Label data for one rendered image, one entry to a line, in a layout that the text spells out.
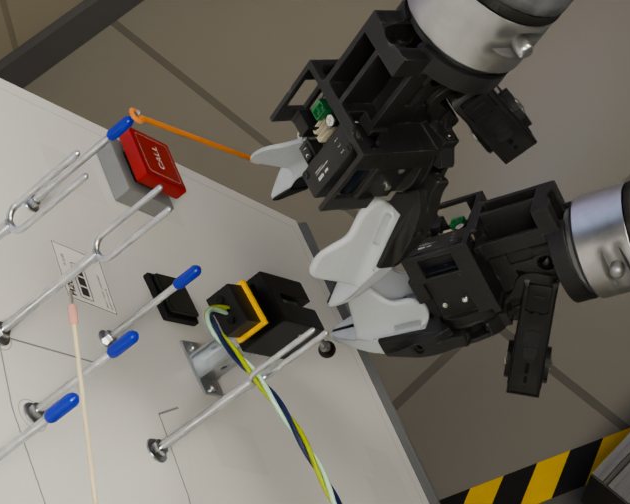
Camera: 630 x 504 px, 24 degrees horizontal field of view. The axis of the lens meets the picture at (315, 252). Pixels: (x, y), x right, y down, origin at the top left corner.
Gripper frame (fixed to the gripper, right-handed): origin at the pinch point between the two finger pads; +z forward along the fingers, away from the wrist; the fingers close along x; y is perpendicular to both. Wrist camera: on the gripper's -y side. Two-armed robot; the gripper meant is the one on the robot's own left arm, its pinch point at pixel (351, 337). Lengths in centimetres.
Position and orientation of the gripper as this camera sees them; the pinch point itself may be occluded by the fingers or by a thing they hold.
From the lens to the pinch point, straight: 113.0
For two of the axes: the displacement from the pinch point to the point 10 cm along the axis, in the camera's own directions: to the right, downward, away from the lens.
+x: -2.5, 5.6, -7.9
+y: -4.6, -7.9, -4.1
